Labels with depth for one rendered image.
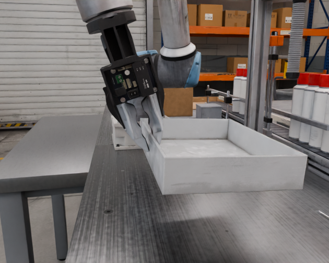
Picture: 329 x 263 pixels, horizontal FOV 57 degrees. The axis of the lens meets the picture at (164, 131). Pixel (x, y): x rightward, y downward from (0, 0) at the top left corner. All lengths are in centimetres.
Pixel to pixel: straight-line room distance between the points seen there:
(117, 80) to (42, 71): 491
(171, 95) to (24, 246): 90
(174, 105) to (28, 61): 405
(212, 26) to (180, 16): 392
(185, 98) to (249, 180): 111
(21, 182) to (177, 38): 60
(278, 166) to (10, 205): 71
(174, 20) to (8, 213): 71
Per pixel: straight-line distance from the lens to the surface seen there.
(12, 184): 89
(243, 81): 140
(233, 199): 69
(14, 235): 97
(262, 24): 97
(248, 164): 42
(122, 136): 102
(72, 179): 86
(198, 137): 67
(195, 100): 216
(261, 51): 97
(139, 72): 42
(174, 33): 96
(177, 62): 98
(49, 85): 530
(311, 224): 64
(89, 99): 528
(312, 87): 98
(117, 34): 44
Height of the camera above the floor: 112
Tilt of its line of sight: 13 degrees down
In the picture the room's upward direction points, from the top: straight up
